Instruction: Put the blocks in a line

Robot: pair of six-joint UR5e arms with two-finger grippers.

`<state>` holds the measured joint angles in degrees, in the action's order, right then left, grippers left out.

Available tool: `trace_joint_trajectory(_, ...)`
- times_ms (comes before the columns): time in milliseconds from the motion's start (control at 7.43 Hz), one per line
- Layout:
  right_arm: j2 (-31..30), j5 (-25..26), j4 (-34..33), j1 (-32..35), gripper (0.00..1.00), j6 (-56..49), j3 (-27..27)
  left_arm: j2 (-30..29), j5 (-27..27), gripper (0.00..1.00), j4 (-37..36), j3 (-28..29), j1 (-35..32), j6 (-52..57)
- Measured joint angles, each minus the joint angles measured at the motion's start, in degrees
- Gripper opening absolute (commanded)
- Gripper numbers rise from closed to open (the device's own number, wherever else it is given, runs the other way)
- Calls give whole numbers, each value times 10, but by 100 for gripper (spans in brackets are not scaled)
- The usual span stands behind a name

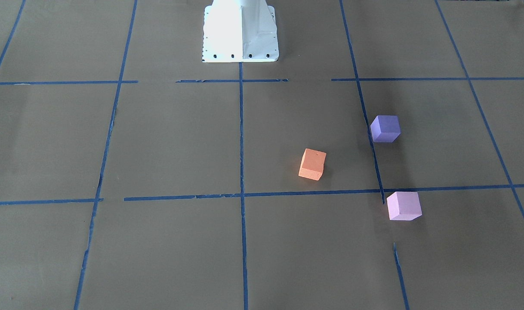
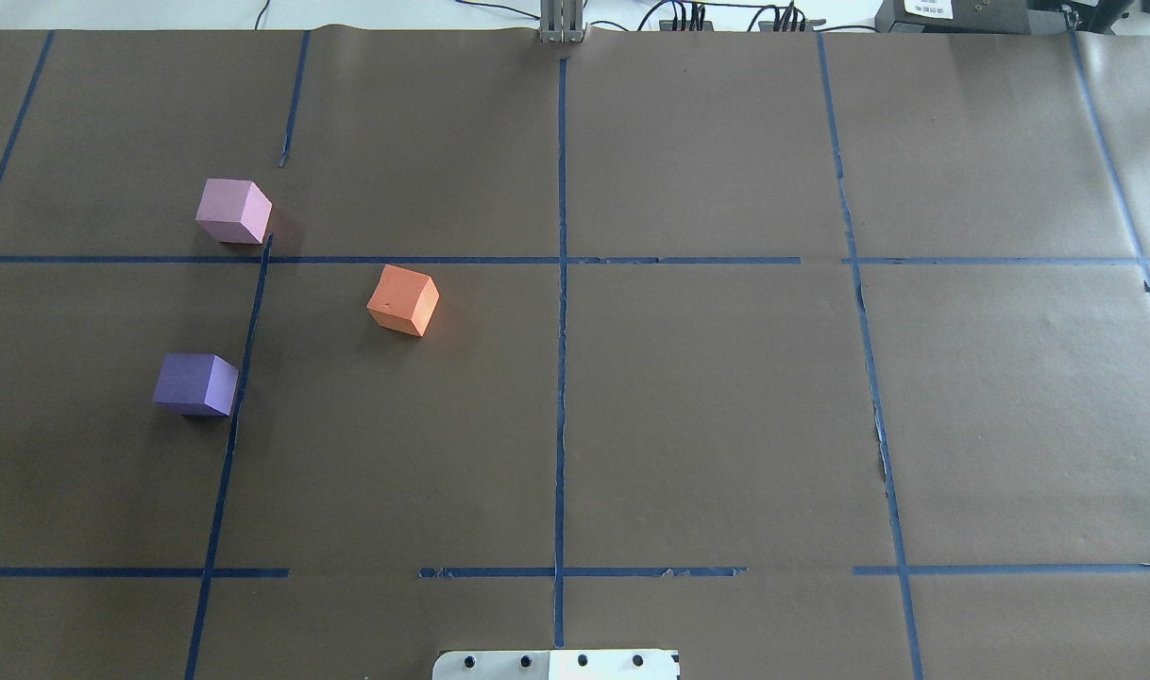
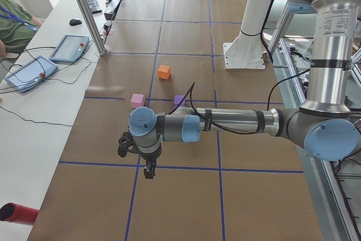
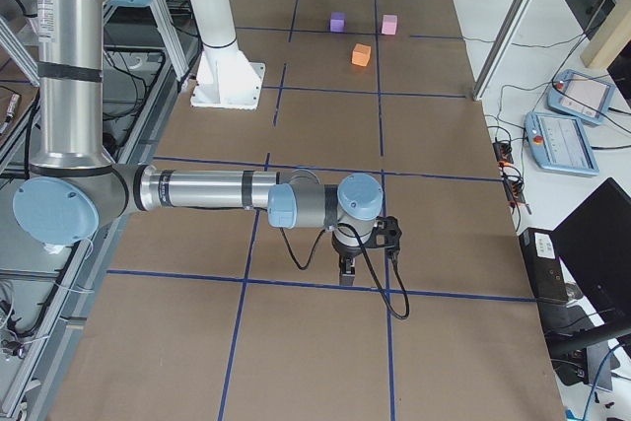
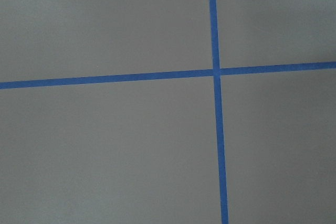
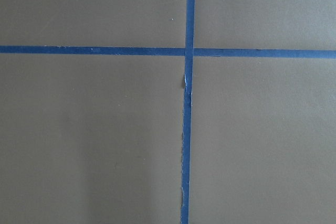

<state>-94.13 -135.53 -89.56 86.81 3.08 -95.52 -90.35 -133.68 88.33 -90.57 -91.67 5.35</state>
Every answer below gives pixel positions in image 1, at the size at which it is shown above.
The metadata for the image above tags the dark purple foam cube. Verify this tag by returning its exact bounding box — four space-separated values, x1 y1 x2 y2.
370 115 401 143

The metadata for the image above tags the light pink foam cube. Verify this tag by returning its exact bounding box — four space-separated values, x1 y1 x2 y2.
386 192 422 220

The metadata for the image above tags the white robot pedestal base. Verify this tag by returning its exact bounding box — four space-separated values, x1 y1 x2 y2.
202 0 280 63

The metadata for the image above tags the orange foam cube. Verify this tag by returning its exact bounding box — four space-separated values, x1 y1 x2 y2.
298 149 327 181

